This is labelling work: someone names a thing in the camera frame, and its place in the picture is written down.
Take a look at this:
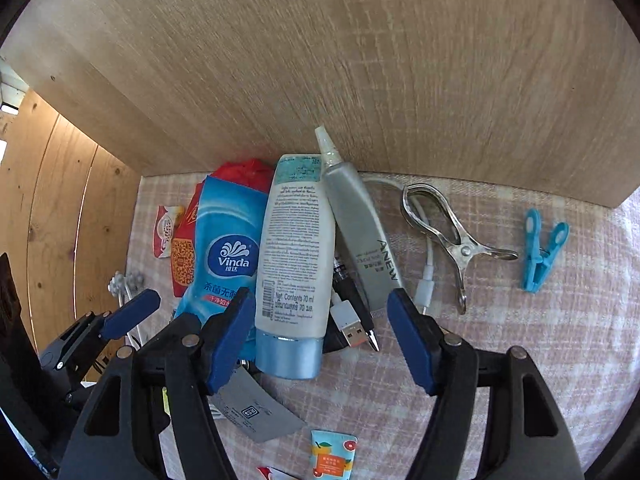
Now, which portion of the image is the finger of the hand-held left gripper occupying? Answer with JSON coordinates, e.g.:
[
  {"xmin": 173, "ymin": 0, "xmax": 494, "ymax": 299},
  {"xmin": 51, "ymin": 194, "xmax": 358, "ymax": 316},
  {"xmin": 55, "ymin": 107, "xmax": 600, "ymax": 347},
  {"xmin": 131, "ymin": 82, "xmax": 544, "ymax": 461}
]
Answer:
[{"xmin": 39, "ymin": 288, "xmax": 162, "ymax": 391}]

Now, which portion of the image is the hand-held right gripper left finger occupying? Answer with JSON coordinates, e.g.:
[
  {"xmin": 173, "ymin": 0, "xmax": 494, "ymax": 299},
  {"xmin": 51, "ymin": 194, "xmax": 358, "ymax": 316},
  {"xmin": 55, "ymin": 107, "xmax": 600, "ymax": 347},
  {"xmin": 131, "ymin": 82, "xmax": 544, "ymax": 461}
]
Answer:
[{"xmin": 57, "ymin": 287, "xmax": 257, "ymax": 480}]

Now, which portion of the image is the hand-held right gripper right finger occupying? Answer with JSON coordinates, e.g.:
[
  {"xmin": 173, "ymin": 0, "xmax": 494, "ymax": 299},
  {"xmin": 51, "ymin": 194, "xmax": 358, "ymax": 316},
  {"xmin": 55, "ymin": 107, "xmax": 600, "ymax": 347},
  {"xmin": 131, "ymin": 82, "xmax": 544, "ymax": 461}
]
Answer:
[{"xmin": 387, "ymin": 287, "xmax": 586, "ymax": 480}]

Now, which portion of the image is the white massage roller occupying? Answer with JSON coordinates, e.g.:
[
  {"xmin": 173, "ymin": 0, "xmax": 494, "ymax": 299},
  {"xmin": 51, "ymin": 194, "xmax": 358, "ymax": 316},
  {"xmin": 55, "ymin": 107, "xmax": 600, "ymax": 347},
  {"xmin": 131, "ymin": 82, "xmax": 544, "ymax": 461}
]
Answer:
[{"xmin": 107, "ymin": 271, "xmax": 146, "ymax": 348}]

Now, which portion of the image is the white lotion tube blue cap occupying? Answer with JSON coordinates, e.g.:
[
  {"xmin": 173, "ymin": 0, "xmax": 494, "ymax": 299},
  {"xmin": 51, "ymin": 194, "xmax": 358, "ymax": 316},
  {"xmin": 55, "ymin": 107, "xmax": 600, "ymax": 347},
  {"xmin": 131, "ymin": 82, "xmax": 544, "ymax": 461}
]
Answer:
[{"xmin": 254, "ymin": 154, "xmax": 337, "ymax": 381}]

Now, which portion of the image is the black pen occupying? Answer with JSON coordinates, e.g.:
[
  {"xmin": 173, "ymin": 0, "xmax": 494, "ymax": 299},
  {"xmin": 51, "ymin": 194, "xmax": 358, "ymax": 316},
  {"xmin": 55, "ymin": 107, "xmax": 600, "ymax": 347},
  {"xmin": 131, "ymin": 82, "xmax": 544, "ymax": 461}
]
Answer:
[{"xmin": 332, "ymin": 255, "xmax": 381, "ymax": 352}]

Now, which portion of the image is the grey sachet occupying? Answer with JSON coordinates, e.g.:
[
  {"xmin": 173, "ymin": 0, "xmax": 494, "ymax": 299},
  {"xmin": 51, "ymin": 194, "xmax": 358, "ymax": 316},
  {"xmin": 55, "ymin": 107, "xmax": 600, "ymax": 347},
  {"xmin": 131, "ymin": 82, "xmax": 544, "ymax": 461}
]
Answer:
[{"xmin": 207, "ymin": 367, "xmax": 308, "ymax": 443}]

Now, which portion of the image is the red white candy packet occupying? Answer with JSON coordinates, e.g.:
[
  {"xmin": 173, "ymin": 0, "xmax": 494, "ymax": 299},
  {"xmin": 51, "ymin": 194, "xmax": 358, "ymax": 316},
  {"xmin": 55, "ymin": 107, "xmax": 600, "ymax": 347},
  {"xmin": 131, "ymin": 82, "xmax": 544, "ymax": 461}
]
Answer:
[{"xmin": 152, "ymin": 205, "xmax": 187, "ymax": 259}]

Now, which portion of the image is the blue wet wipes packet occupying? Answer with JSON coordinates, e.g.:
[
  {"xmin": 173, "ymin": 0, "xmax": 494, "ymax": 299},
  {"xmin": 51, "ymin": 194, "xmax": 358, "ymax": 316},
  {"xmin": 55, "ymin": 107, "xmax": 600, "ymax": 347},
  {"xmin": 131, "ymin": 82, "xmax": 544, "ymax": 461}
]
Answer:
[{"xmin": 172, "ymin": 175, "xmax": 273, "ymax": 361}]

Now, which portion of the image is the grey white marker pen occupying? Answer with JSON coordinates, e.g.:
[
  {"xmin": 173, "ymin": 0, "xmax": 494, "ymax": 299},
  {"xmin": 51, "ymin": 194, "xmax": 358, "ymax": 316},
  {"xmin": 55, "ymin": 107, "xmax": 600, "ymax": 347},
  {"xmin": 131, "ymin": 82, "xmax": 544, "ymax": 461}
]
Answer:
[{"xmin": 314, "ymin": 126, "xmax": 401, "ymax": 311}]

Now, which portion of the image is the blue plastic clothespin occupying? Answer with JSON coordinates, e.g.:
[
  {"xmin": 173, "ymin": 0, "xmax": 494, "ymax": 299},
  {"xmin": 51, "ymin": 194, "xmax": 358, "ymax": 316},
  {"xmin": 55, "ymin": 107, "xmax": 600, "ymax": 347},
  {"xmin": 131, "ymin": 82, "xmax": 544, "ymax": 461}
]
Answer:
[{"xmin": 522, "ymin": 208, "xmax": 571, "ymax": 293}]

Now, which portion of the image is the blue orange sachet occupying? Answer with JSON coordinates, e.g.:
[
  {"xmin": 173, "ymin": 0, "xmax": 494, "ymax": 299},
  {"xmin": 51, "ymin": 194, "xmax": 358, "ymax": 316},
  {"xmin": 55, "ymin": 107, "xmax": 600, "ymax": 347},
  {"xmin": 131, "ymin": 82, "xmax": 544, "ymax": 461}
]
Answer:
[{"xmin": 309, "ymin": 430, "xmax": 358, "ymax": 480}]

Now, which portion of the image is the pine wooden panel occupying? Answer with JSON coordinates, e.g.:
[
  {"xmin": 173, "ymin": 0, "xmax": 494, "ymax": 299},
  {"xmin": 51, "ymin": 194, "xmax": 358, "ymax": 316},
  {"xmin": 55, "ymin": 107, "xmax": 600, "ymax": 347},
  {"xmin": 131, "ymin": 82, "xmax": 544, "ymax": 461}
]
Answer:
[{"xmin": 0, "ymin": 87, "xmax": 143, "ymax": 381}]

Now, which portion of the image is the red paper packet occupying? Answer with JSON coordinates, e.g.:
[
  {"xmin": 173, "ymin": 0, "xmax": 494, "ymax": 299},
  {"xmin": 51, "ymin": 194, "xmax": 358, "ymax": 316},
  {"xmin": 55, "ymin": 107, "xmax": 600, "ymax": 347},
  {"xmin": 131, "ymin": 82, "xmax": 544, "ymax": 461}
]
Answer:
[{"xmin": 170, "ymin": 159, "xmax": 276, "ymax": 301}]

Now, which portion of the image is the light wooden board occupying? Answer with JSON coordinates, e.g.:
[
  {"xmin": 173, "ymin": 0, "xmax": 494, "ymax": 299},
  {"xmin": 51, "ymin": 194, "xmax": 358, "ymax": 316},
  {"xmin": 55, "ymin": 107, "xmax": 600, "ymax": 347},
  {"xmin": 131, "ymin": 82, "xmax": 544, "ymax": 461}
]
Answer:
[{"xmin": 0, "ymin": 0, "xmax": 640, "ymax": 211}]

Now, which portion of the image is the white usb cable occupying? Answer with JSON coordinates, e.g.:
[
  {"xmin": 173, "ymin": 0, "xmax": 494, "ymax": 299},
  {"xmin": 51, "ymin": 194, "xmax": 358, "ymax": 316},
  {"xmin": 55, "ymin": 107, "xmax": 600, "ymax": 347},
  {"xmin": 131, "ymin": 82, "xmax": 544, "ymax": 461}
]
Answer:
[{"xmin": 330, "ymin": 174, "xmax": 441, "ymax": 351}]

